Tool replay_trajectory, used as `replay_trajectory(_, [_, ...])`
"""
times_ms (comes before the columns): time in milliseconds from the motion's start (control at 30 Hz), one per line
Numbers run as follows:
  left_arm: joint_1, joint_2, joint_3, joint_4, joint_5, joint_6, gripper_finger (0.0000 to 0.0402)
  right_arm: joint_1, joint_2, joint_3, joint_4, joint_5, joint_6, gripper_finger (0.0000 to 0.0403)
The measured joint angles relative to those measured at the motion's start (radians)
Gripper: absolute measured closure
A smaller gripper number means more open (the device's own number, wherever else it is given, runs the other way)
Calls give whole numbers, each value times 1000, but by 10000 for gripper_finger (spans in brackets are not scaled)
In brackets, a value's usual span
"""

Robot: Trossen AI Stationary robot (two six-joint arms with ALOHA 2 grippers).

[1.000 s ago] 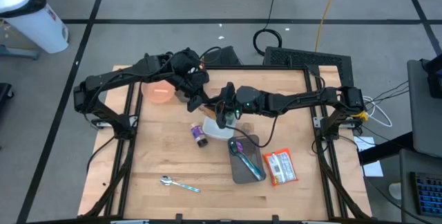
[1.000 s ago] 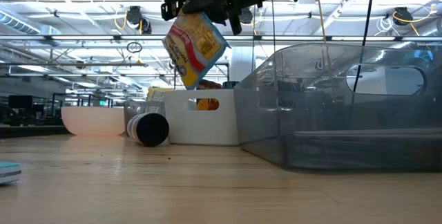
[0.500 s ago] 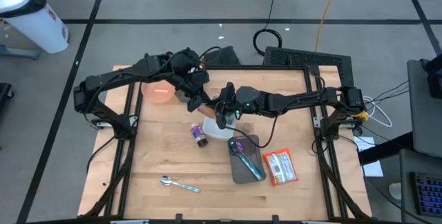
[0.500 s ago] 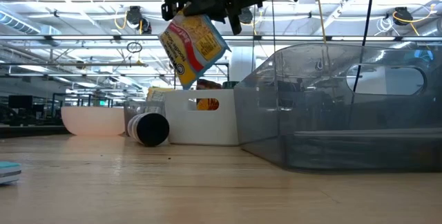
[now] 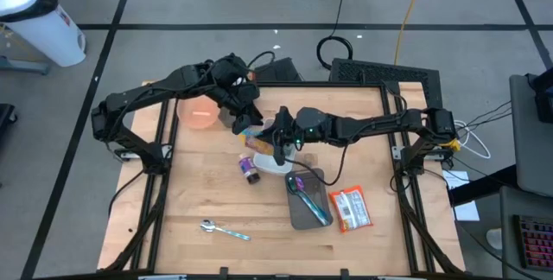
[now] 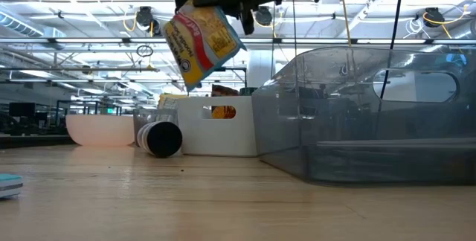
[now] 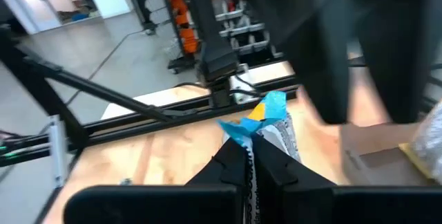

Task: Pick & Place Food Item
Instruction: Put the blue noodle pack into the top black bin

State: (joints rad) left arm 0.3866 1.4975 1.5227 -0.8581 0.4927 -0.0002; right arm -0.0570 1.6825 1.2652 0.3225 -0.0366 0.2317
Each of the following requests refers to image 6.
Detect blue and yellow ramen packet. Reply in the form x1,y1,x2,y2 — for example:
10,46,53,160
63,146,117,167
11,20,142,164
161,0,248,92

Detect yellow chicken ramen packet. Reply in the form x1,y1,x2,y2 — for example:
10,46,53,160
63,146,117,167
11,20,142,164
157,93,189,111

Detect orange candy packet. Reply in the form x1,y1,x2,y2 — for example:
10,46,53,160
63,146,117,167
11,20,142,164
210,84,240,120

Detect purple-label spice jar black cap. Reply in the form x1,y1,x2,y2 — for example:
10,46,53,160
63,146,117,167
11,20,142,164
136,120,184,159

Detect silver spoon striped teal handle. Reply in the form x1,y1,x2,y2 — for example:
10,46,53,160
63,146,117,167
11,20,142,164
315,138,476,150
0,173,24,200

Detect grey translucent plastic bin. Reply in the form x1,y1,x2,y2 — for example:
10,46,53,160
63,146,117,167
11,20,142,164
251,45,476,187
132,107,179,149

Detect white plastic bin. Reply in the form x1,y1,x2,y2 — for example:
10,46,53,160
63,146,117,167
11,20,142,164
177,95,258,158

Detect pink translucent bowl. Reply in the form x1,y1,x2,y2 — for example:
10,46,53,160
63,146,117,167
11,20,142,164
65,114,135,147

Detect black ceiling cable reel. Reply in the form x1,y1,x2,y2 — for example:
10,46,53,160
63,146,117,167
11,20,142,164
254,6,274,28
135,6,165,38
422,7,446,29

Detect black metal frame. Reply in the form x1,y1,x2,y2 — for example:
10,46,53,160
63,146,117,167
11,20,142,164
213,65,248,96

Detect yellow cable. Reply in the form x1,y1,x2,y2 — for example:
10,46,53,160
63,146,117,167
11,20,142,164
340,0,354,78

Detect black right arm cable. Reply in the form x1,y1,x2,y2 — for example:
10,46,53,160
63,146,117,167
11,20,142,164
373,0,405,100

